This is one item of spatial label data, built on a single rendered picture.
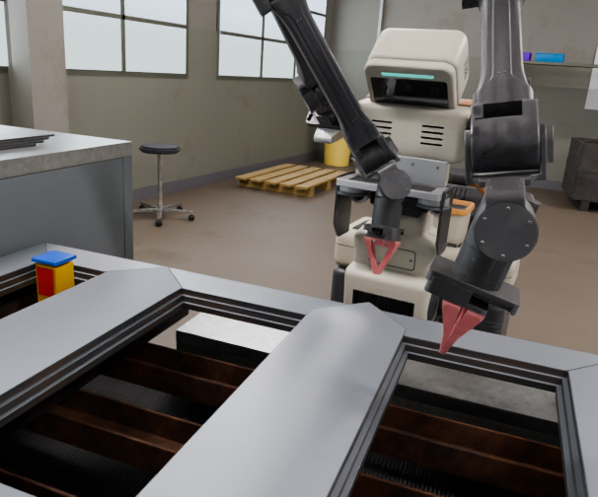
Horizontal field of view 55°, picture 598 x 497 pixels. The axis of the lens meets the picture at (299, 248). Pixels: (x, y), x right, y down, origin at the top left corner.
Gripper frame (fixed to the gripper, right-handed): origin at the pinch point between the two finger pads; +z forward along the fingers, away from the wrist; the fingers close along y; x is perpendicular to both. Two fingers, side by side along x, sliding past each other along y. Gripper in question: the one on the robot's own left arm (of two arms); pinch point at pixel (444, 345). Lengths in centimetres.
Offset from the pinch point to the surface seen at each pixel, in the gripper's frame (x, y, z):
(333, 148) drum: 725, -206, 108
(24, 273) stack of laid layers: 23, -81, 34
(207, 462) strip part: -15.3, -19.0, 18.3
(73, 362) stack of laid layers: -2, -48, 26
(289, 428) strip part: -5.2, -13.2, 16.6
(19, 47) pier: 256, -315, 38
